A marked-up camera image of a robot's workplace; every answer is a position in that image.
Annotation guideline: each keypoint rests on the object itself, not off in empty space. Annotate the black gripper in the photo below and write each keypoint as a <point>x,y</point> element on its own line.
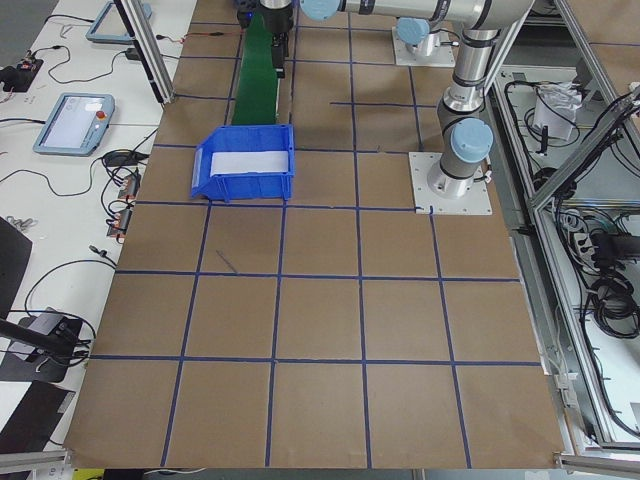
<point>274,20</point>

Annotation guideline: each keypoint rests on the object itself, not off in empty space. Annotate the green conveyor belt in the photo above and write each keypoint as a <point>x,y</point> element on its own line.
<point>256,95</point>

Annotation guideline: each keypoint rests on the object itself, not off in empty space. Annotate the left blue plastic bin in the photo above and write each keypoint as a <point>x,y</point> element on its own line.
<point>245,162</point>

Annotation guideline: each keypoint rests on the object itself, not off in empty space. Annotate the black power adapter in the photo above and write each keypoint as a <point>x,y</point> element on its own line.
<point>132,54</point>

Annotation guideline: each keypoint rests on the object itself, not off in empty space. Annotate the far teach pendant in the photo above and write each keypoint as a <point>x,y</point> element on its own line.
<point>108,27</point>

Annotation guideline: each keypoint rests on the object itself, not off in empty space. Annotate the teach pendant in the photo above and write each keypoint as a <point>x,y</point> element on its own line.
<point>108,27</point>
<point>76,125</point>

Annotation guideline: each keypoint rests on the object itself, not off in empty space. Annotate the near teach pendant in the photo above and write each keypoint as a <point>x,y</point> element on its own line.
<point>76,125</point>

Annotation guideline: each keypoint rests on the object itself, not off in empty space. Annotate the white paper bag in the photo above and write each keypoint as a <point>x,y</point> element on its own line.
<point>556,109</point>

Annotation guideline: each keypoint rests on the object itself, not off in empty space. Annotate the black monitor stand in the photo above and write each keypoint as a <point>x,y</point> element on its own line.
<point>44,346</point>

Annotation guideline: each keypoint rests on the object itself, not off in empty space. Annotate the aluminium frame post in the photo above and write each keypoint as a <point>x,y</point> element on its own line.
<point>138,27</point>

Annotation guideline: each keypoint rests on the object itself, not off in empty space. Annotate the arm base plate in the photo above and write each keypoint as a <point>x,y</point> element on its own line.
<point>444,59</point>
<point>436,193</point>

